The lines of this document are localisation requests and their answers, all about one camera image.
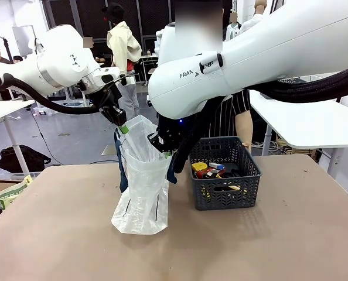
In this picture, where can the black duffel bag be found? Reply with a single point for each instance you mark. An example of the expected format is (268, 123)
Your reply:
(21, 158)

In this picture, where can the standing person in black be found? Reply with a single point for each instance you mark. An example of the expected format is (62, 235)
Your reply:
(99, 58)

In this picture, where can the green white paper bag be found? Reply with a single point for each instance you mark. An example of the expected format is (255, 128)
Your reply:
(14, 191)

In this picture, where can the yellow white flat item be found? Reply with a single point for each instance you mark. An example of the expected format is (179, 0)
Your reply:
(234, 188)

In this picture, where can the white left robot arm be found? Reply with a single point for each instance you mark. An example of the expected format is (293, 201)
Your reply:
(54, 67)

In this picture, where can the white side table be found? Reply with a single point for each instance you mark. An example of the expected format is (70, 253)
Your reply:
(303, 123)

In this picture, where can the person in striped black shirt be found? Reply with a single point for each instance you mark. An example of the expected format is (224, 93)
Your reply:
(229, 114)

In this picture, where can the seated person in dark top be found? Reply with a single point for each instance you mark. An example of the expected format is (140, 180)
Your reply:
(17, 58)

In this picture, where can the black item in basket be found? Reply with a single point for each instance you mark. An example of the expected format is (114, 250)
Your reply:
(231, 172)

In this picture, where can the person's left hand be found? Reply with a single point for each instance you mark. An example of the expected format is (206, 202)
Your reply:
(246, 146)

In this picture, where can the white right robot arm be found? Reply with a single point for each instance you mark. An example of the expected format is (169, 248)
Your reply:
(250, 58)

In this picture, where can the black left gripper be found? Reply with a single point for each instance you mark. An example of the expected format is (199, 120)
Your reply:
(109, 105)

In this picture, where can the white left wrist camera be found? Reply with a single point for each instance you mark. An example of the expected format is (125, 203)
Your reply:
(128, 80)

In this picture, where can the mannequin with cream hoodie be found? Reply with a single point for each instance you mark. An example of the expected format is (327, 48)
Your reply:
(124, 44)

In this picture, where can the yellow packaged item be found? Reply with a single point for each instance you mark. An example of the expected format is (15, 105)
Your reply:
(199, 167)

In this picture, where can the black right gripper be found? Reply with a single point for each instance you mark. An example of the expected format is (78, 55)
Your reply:
(175, 130)

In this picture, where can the grey whiteboard panel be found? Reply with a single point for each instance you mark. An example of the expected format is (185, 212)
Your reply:
(23, 38)

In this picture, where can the dark grey plastic basket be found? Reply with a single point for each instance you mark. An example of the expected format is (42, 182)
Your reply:
(225, 187)

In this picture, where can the person's left forearm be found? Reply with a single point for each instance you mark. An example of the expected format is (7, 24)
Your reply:
(243, 127)

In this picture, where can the white table with single leg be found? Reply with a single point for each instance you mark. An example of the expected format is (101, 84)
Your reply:
(4, 112)

